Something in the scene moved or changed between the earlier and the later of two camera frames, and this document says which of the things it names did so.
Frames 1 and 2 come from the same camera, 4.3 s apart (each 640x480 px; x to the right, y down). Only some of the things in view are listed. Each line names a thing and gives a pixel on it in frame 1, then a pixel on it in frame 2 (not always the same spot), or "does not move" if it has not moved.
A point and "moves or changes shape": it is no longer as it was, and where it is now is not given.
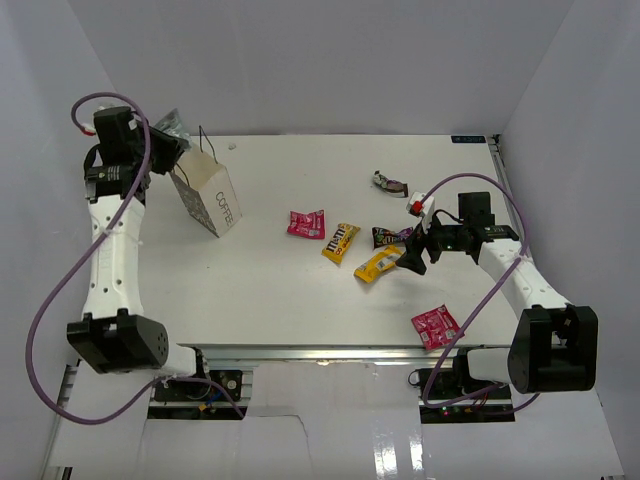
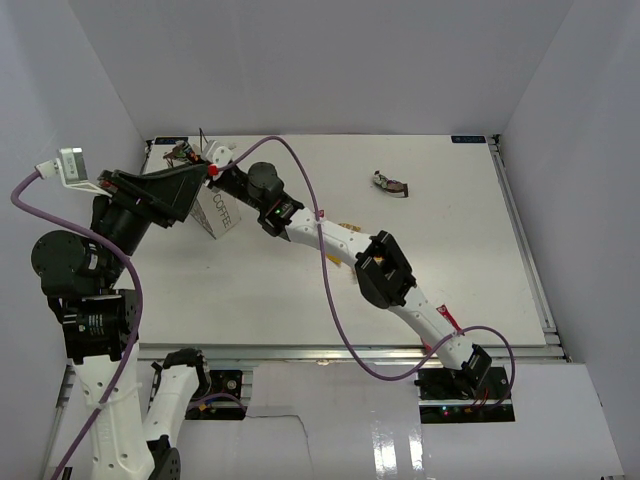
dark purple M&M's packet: (382, 237) moves or changes shape
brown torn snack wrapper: (390, 186) does not move
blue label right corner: (468, 139) does not move
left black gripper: (171, 149) → (167, 194)
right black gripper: (415, 246) → (216, 183)
